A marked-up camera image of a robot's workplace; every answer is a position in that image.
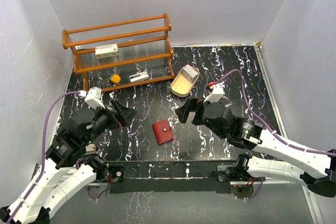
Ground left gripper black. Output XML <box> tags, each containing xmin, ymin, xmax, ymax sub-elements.
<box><xmin>83</xmin><ymin>98</ymin><xmax>138</xmax><ymax>145</ymax></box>

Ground red leather card holder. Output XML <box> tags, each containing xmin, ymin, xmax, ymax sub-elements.
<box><xmin>152</xmin><ymin>120</ymin><xmax>174</xmax><ymax>145</ymax></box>

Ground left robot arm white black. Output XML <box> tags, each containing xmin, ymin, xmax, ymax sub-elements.
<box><xmin>1</xmin><ymin>100</ymin><xmax>136</xmax><ymax>223</ymax></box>

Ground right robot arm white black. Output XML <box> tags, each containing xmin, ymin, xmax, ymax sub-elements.
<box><xmin>175</xmin><ymin>98</ymin><xmax>335</xmax><ymax>198</ymax></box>

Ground stack of credit cards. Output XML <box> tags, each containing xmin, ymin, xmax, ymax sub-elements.
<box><xmin>182</xmin><ymin>65</ymin><xmax>198</xmax><ymax>82</ymax></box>

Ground beige oval tray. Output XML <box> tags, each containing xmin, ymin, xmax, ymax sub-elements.
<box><xmin>171</xmin><ymin>65</ymin><xmax>200</xmax><ymax>98</ymax></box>

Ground yellow square object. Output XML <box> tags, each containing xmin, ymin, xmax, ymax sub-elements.
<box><xmin>110</xmin><ymin>74</ymin><xmax>121</xmax><ymax>84</ymax></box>

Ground white stapler-like object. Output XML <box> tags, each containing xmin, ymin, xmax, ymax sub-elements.
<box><xmin>129</xmin><ymin>71</ymin><xmax>149</xmax><ymax>83</ymax></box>

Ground wooden shelf rack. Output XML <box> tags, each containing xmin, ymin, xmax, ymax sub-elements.
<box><xmin>62</xmin><ymin>13</ymin><xmax>175</xmax><ymax>91</ymax></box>

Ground white red box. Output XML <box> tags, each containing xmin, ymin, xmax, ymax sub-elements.
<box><xmin>95</xmin><ymin>44</ymin><xmax>119</xmax><ymax>59</ymax></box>

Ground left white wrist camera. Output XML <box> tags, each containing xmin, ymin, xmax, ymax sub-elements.
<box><xmin>79</xmin><ymin>87</ymin><xmax>106</xmax><ymax>110</ymax></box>

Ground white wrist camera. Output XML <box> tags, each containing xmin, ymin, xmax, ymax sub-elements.
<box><xmin>79</xmin><ymin>87</ymin><xmax>106</xmax><ymax>110</ymax></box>
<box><xmin>204</xmin><ymin>82</ymin><xmax>224</xmax><ymax>103</ymax></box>

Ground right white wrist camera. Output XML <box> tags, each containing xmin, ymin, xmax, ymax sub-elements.
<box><xmin>204</xmin><ymin>82</ymin><xmax>224</xmax><ymax>103</ymax></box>

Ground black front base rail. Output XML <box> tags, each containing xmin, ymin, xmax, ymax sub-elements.
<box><xmin>108</xmin><ymin>161</ymin><xmax>234</xmax><ymax>194</ymax></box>

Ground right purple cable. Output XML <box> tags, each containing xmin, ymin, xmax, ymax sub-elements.
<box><xmin>214</xmin><ymin>69</ymin><xmax>336</xmax><ymax>156</ymax></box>

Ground purple cable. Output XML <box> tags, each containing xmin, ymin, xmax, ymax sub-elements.
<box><xmin>214</xmin><ymin>69</ymin><xmax>336</xmax><ymax>156</ymax></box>
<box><xmin>5</xmin><ymin>90</ymin><xmax>87</xmax><ymax>223</ymax></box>

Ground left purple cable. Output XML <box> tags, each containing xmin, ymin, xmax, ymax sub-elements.
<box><xmin>5</xmin><ymin>90</ymin><xmax>87</xmax><ymax>223</ymax></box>

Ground aluminium frame rail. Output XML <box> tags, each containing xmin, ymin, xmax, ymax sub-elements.
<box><xmin>254</xmin><ymin>41</ymin><xmax>324</xmax><ymax>223</ymax></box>

